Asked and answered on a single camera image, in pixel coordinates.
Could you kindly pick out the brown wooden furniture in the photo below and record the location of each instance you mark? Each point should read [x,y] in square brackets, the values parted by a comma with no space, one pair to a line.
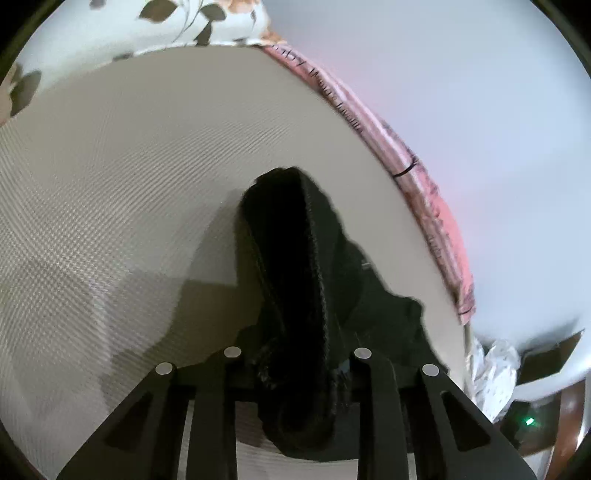
[565,424]

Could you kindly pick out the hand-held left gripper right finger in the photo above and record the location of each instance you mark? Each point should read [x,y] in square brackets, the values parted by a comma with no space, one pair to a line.
[376,397]

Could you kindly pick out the white dotted cloth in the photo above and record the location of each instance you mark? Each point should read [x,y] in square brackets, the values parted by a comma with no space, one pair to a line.
[496,369]

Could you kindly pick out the cardboard box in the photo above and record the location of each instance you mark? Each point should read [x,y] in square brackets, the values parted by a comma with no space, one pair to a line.
[545,364]

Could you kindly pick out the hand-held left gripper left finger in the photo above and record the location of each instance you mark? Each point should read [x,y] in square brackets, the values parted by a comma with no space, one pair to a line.
[217,392]

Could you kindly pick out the pink printed blanket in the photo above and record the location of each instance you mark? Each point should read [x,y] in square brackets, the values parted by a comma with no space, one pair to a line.
[443,217]

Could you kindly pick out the beige woven bed mattress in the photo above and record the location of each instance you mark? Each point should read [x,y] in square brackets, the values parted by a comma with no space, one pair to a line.
[138,161]

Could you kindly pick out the black device with green light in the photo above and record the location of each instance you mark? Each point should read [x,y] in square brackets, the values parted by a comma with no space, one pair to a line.
[526,431]

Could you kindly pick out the black pants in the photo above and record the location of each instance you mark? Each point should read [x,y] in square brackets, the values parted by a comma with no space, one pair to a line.
[295,258]

